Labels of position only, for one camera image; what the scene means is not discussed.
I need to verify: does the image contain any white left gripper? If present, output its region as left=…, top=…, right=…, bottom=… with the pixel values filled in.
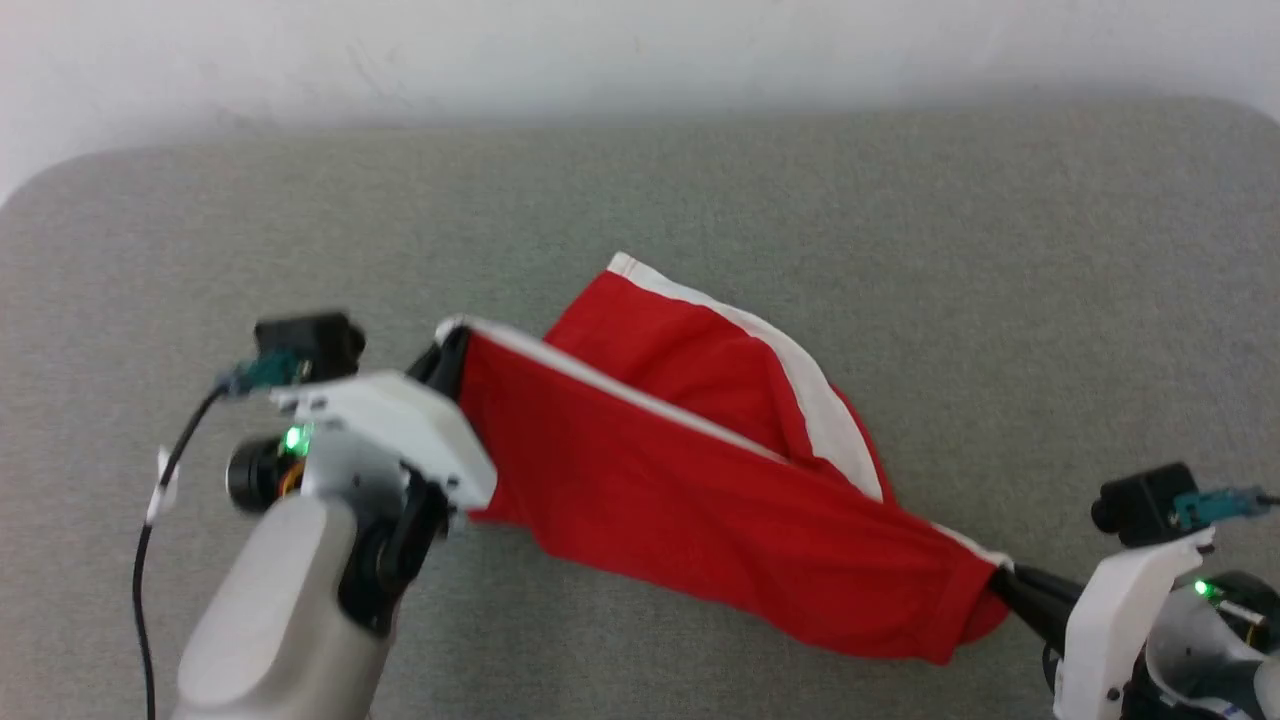
left=226, top=325, right=499, bottom=517

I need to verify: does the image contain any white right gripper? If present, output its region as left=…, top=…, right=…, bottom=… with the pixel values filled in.
left=990, top=527, right=1280, bottom=720

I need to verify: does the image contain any red and white garment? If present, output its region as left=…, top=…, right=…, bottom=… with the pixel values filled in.
left=436, top=252, right=1014, bottom=666

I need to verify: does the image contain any grey-green fabric sofa cushion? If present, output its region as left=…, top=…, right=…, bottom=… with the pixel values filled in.
left=0, top=95, right=1280, bottom=720

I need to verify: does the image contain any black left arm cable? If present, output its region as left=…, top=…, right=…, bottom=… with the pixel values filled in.
left=132, top=383, right=229, bottom=720

